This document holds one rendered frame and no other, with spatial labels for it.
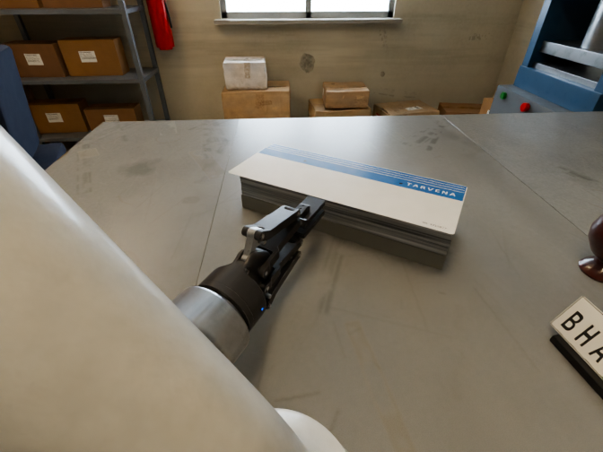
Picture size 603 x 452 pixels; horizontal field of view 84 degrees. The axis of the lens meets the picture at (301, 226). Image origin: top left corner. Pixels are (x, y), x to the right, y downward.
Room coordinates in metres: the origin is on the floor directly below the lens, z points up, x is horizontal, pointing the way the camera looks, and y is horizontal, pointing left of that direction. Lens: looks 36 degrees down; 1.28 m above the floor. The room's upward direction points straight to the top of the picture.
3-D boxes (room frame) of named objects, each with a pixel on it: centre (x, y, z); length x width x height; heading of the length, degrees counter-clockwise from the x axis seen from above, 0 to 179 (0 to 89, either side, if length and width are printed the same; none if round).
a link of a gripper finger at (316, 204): (0.41, -0.01, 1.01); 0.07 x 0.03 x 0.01; 152
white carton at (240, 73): (3.15, 0.48, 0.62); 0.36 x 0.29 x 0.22; 94
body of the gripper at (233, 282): (0.28, 0.07, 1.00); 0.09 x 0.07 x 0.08; 152
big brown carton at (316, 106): (3.19, -0.35, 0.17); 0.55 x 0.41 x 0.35; 94
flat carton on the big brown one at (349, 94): (3.21, -0.40, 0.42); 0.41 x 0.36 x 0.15; 94
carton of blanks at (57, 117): (3.02, 2.14, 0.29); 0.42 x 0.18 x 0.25; 97
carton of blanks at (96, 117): (3.05, 1.68, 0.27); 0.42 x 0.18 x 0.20; 95
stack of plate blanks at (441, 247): (0.55, -0.08, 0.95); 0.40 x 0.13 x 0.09; 62
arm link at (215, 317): (0.21, 0.10, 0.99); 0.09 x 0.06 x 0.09; 62
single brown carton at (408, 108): (3.21, -0.98, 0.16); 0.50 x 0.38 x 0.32; 104
